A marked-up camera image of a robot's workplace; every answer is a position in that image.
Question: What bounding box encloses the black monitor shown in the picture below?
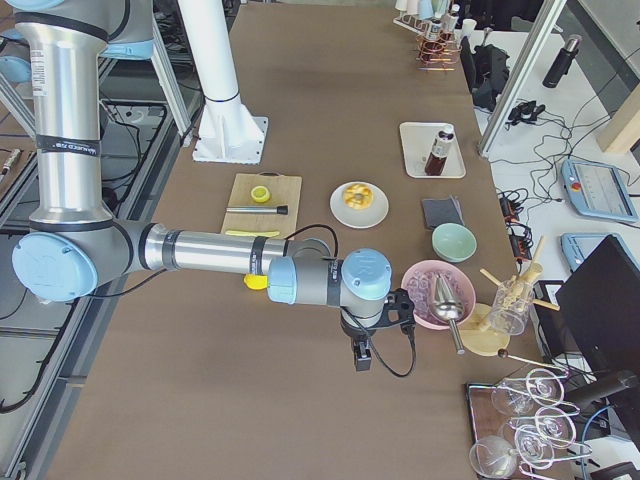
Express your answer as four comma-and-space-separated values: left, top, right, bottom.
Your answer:
557, 235, 639, 373

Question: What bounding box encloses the black thermos bottle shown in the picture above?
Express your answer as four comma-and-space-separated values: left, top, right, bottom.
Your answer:
542, 34, 582, 88

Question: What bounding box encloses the tea bottle in rack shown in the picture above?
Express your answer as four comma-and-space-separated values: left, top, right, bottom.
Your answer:
424, 17, 442, 43

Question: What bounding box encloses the white round plate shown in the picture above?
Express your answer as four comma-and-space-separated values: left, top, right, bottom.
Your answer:
329, 181, 389, 229

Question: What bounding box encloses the copper wire bottle rack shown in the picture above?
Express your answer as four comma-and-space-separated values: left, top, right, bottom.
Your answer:
416, 34, 461, 72

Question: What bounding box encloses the dark tea bottle on tray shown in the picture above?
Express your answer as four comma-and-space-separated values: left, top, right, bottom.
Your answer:
424, 124, 455, 176

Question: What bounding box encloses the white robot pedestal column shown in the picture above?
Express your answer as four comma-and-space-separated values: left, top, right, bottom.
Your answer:
179, 0, 268, 165

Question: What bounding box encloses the half lemon slice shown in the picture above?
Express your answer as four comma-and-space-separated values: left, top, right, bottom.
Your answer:
250, 185, 271, 204

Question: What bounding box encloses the yellow lemon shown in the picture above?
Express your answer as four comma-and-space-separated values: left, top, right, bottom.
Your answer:
243, 274, 268, 291

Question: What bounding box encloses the grey folded cloth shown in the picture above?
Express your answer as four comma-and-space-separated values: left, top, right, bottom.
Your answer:
421, 196, 465, 229

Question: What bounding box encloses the white rabbit tray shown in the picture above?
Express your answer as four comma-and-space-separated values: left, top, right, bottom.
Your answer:
399, 122, 466, 179

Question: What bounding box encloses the steel muddler black tip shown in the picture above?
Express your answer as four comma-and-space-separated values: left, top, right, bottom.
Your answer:
226, 205, 289, 215

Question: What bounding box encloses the twisted glazed donut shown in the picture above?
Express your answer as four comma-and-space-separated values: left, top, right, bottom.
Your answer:
342, 183, 375, 210

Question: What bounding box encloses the yellow plastic knife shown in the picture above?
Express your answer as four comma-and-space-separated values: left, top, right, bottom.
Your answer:
224, 229, 280, 238

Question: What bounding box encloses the bamboo cutting board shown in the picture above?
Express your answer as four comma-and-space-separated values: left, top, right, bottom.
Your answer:
221, 173, 302, 238

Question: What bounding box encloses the wooden cup tree stand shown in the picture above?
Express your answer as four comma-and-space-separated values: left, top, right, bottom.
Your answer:
460, 236, 560, 356

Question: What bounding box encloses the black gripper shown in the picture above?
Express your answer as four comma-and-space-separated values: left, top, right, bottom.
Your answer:
340, 318, 371, 372

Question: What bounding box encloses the pink bowl with ice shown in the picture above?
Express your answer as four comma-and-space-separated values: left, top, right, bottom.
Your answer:
401, 260, 476, 330

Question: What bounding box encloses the blue teach pendant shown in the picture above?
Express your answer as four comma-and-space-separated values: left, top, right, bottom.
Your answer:
561, 158, 639, 222
560, 233, 628, 273

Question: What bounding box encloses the mint green bowl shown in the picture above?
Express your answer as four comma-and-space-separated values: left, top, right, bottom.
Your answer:
432, 223, 477, 263

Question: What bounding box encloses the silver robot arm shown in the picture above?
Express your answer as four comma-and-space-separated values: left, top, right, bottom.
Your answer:
12, 1, 391, 370

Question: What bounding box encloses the wine glass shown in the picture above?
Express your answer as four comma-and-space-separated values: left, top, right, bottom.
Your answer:
469, 435, 518, 479
514, 425, 555, 469
499, 407, 577, 448
491, 368, 564, 416

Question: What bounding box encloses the steel ice scoop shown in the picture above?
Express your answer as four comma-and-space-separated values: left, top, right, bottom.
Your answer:
429, 273, 465, 355

